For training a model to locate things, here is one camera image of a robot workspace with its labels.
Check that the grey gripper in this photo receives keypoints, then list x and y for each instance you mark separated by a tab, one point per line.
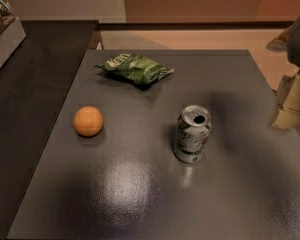
287	111

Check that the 7up soda can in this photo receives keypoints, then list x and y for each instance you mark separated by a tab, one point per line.
193	129

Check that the green jalapeno chip bag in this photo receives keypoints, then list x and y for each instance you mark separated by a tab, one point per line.
140	70

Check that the orange ball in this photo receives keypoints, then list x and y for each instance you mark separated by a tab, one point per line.
88	121

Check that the dark side counter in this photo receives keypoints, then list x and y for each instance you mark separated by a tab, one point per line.
34	83

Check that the white snack box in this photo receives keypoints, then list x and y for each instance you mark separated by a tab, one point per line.
11	31

